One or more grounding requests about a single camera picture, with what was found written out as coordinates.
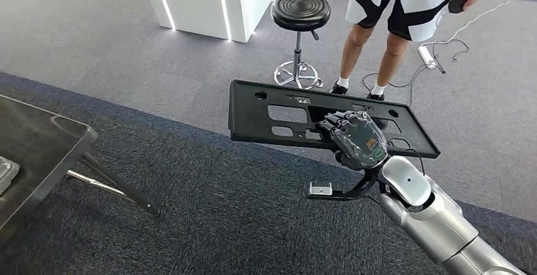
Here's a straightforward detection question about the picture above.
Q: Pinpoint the black handheld controller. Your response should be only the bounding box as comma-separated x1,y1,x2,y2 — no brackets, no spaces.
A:
447,0,469,15

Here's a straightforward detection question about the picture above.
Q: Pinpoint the black plastic panel part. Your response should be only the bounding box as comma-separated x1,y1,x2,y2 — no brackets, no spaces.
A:
227,79,441,159

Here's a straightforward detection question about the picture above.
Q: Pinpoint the stainless steel workbench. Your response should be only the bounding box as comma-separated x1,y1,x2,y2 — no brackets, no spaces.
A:
0,93,161,234

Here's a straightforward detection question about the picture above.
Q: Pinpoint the white power strip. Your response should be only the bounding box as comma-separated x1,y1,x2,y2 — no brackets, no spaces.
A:
417,45,438,71

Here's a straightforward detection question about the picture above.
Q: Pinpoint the black round stool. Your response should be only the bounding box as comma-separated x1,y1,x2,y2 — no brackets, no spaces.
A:
270,0,332,91

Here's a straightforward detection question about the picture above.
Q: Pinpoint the black camera bracket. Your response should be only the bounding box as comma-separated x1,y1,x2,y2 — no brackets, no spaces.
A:
307,167,381,202

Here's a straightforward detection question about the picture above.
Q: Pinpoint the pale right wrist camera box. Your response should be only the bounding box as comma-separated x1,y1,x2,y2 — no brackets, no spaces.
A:
308,181,334,198

